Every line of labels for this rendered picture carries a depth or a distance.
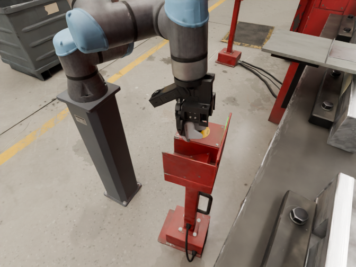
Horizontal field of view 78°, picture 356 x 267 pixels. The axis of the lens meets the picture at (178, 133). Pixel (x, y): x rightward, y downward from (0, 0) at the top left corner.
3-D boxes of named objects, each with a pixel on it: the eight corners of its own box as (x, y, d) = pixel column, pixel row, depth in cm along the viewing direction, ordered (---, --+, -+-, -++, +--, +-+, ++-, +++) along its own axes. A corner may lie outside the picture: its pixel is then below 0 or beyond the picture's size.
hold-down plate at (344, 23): (341, 20, 116) (344, 14, 114) (353, 22, 114) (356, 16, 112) (334, 40, 98) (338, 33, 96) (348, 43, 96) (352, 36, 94)
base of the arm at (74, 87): (60, 95, 86) (50, 72, 79) (88, 77, 95) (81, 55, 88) (89, 107, 81) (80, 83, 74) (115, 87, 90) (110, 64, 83)
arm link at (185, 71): (165, 61, 43) (178, 44, 48) (167, 81, 46) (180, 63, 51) (202, 64, 41) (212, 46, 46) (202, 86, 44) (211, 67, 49)
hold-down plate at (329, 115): (323, 74, 78) (327, 66, 76) (340, 78, 76) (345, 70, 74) (307, 122, 61) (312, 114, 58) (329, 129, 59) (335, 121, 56)
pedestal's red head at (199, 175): (183, 139, 86) (184, 101, 73) (223, 149, 82) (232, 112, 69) (163, 180, 72) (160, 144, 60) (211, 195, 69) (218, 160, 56)
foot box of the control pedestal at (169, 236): (169, 208, 134) (169, 199, 126) (209, 222, 129) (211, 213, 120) (157, 241, 121) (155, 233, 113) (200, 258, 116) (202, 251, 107)
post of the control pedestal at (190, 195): (186, 218, 118) (190, 156, 79) (196, 222, 117) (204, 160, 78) (183, 228, 115) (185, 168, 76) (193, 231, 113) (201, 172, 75)
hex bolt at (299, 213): (291, 207, 40) (294, 203, 39) (307, 214, 39) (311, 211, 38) (287, 219, 39) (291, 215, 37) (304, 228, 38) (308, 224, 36)
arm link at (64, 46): (60, 67, 82) (44, 29, 73) (95, 57, 88) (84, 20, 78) (69, 81, 75) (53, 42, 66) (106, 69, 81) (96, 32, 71)
